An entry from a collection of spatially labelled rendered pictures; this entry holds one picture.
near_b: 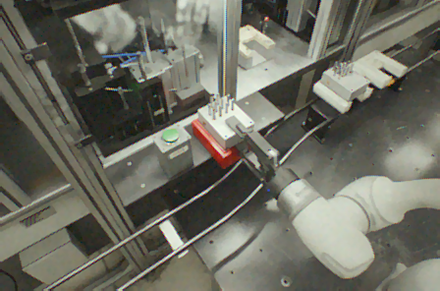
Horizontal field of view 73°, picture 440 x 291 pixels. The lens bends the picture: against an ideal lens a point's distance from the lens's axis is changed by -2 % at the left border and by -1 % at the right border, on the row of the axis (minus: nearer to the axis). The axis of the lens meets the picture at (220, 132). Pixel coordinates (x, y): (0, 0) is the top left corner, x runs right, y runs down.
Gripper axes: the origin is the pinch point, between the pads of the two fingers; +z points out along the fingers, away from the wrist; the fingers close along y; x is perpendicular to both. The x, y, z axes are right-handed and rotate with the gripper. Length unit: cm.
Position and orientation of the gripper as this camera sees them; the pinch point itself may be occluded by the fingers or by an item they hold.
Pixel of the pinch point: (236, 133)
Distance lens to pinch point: 79.0
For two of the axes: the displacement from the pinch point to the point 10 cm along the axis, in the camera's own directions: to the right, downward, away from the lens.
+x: -8.2, 4.4, -3.7
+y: 0.3, -6.2, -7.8
